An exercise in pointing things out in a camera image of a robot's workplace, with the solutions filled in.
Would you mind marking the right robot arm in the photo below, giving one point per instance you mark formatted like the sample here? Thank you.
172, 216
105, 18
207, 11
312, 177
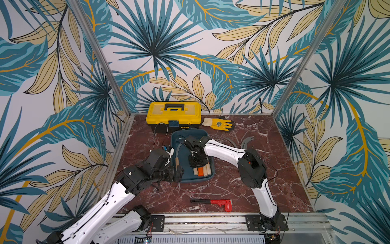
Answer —
252, 170

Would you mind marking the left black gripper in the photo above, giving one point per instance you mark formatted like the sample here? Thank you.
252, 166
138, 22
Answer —
171, 177

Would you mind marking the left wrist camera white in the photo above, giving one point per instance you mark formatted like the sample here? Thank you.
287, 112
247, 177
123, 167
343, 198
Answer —
170, 151

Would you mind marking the yellow work glove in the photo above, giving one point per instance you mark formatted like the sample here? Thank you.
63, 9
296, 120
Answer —
218, 124

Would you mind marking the aluminium front rail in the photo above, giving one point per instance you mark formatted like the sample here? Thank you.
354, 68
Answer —
234, 223

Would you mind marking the red black pipe wrench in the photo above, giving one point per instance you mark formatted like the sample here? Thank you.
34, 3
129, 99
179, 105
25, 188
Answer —
225, 203

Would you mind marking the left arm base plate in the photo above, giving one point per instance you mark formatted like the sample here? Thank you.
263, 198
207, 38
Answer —
155, 223

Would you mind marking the yellow black toolbox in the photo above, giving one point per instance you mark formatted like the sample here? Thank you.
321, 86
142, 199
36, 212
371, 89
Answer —
175, 115

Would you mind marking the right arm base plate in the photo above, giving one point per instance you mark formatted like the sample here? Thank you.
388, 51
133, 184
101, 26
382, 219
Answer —
263, 224

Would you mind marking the teal plastic tray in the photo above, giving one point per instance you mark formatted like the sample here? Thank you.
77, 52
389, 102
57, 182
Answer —
182, 152

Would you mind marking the wooden sickle blue sheath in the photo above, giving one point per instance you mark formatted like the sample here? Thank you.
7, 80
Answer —
208, 167

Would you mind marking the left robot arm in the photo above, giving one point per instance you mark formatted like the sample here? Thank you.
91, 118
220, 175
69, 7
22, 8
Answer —
92, 227

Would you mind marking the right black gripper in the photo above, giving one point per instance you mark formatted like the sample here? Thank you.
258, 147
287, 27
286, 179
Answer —
197, 157

